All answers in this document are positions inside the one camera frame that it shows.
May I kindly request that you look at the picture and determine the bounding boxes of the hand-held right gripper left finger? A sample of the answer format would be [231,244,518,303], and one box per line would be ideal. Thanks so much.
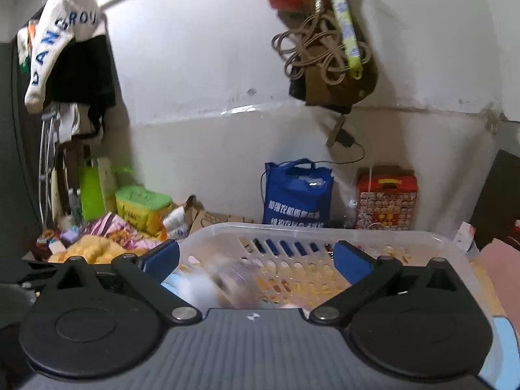
[41,239,202,326]

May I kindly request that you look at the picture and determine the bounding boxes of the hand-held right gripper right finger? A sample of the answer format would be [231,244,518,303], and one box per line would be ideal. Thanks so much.
[311,240,476,328]

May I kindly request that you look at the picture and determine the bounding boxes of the clear plastic basket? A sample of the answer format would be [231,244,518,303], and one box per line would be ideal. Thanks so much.
[175,223,484,318]

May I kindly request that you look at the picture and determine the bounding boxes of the blurred pale round object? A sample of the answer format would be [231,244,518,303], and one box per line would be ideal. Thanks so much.
[195,252,265,309]

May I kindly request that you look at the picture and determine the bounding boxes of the white snack packets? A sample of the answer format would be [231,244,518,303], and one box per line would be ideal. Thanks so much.
[162,205,189,238]

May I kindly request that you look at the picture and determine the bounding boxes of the clear bottle white cap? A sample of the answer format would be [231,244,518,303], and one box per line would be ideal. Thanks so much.
[343,199,358,228]

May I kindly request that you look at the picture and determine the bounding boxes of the pink floral blanket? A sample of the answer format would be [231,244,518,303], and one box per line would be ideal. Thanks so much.
[81,211,167,253]

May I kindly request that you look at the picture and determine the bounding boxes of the green lidded yellow box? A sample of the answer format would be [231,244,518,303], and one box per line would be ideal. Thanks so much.
[115,185,173,236]

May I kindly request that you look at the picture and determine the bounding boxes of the brown paper bag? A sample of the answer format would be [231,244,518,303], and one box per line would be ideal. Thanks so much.
[183,195,256,234]

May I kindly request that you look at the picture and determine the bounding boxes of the red printed gift box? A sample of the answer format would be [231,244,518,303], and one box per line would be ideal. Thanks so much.
[355,166,419,231]

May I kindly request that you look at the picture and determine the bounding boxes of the orange blanket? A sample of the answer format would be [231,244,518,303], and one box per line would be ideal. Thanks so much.
[49,236,126,265]

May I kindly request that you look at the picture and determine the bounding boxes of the blue tote bag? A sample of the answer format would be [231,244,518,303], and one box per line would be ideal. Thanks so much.
[262,159,334,228]

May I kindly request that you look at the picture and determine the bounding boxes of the green paper bag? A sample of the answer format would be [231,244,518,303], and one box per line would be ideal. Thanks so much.
[79,158,133,223]

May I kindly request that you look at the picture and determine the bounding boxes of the small white box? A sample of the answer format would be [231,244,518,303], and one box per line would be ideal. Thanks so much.
[455,221,480,258]

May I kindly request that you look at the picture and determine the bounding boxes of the pink cloth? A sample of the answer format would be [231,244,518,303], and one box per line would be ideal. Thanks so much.
[477,238,520,318]

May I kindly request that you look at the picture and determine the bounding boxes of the dark furniture panel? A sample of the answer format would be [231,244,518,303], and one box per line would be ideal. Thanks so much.
[0,41,45,261]

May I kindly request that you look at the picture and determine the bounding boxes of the dark wooden headboard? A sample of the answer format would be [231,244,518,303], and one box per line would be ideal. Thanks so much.
[469,149,520,250]

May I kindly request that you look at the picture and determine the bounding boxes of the brown hanging bag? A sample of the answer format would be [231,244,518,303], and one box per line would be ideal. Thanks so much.
[278,8,378,114]

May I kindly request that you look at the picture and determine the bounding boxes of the black hanging garment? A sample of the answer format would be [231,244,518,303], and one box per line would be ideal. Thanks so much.
[45,34,118,139]

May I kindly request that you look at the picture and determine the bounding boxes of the white hanging jacket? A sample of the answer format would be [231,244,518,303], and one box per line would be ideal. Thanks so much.
[18,0,107,114]

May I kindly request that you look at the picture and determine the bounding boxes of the black cable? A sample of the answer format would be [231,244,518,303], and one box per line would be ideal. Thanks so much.
[260,142,366,196]

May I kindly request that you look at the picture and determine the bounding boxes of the pale hanging cords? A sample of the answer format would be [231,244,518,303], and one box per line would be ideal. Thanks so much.
[38,106,61,220]

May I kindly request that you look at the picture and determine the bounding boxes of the coiled brown cord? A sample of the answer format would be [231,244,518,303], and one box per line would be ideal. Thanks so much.
[271,14,372,86]

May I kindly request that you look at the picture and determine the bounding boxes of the yellow-green patterned strap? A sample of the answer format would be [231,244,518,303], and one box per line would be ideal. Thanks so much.
[323,0,363,80]

